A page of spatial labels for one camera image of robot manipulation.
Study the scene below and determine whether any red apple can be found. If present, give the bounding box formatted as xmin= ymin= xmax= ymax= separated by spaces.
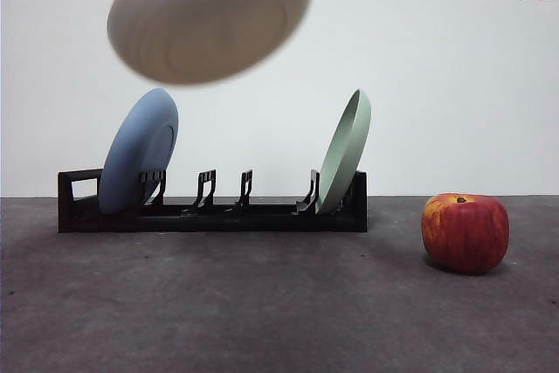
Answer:
xmin=421 ymin=192 xmax=511 ymax=275

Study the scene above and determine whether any green plate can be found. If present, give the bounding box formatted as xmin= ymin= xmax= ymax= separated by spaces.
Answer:
xmin=314 ymin=87 xmax=373 ymax=217

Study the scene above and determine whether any blue plate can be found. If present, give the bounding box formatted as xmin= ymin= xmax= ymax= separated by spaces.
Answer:
xmin=97 ymin=87 xmax=180 ymax=216

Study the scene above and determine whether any black plate rack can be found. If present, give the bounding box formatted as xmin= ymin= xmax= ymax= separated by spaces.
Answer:
xmin=57 ymin=167 xmax=369 ymax=234

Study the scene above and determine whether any cream yellow plate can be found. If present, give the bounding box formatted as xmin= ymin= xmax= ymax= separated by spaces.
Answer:
xmin=107 ymin=0 xmax=315 ymax=87

